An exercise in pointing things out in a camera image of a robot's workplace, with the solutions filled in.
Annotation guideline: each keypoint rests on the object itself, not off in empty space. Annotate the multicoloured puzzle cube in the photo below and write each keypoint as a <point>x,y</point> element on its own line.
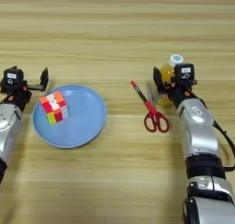
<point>53,106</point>

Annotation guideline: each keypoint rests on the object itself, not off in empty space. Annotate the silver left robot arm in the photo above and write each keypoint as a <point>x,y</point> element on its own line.
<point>9,126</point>

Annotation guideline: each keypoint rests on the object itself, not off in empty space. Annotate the gripper white-labelled black box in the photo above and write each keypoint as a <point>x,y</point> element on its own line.
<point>185,71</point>
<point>12,76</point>

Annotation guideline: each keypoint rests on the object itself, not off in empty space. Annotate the orange juice bottle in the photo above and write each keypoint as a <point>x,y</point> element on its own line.
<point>167,73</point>

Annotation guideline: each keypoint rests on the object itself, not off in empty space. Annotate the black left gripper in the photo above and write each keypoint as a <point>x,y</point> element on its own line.
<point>16,94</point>

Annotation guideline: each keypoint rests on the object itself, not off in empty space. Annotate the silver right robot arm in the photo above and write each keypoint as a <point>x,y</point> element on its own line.
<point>199,129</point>

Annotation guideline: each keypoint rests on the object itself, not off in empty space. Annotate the round blue plate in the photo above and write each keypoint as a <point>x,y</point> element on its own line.
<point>82,120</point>

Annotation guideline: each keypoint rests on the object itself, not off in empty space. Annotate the right gripper white-labelled black box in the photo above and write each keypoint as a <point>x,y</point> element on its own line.
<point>185,71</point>

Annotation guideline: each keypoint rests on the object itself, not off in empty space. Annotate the left gripper white-labelled black box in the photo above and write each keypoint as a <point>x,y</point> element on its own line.
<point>12,76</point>

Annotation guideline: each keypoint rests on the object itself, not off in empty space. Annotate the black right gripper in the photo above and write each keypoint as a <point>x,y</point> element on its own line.
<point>182,94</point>

